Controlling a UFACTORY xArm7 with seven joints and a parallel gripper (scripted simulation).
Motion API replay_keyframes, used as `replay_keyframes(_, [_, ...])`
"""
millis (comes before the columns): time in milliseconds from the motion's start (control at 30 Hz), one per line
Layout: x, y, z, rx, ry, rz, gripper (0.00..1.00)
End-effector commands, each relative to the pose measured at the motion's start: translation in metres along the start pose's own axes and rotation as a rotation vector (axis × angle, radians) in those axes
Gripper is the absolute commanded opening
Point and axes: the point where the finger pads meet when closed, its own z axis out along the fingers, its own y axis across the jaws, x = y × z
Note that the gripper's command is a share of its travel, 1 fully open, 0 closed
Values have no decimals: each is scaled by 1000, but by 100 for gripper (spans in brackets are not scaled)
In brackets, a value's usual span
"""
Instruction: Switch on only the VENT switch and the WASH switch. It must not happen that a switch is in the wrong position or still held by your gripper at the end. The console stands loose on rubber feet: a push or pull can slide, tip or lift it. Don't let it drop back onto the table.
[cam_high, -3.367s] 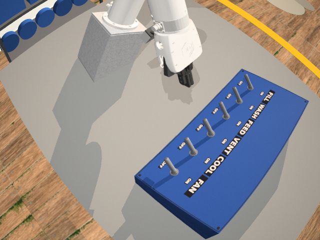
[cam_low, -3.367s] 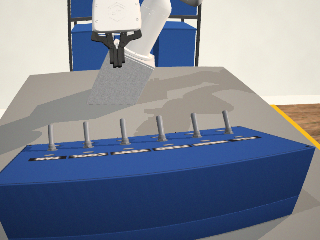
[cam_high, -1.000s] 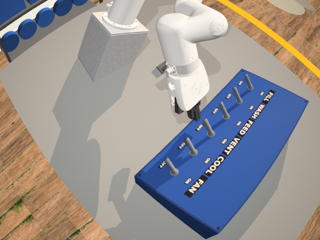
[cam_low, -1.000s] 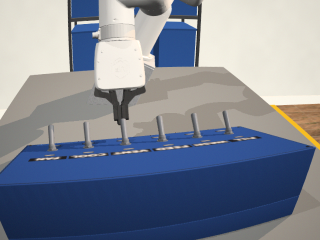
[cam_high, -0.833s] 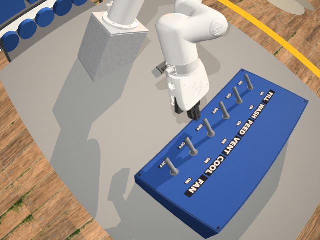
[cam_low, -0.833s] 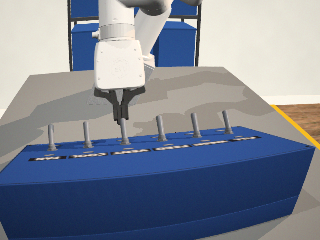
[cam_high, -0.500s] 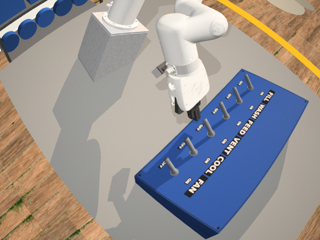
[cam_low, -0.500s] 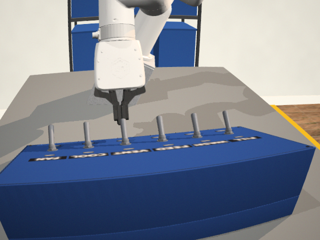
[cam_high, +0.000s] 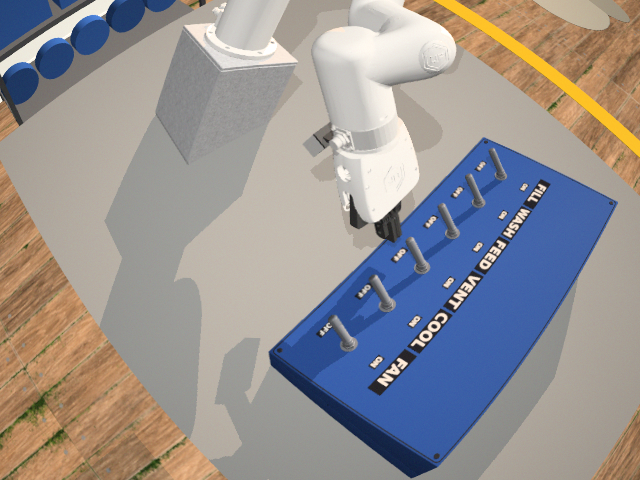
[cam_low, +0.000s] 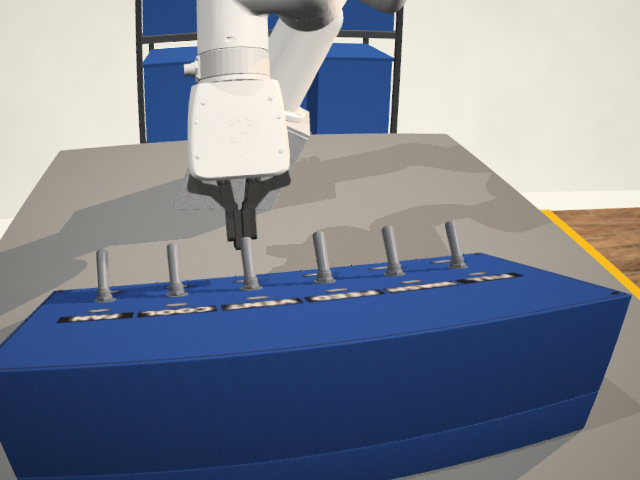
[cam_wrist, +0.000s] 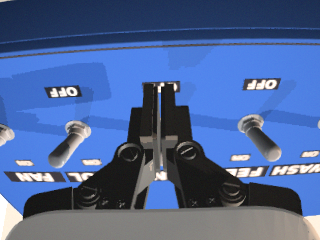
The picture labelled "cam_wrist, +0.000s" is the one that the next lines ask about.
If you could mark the blue switch console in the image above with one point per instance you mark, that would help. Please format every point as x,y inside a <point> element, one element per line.
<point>77,67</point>

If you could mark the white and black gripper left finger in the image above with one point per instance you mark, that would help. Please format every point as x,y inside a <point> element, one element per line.
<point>124,182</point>

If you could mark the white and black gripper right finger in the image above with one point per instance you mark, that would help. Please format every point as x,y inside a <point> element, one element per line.
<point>198,181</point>

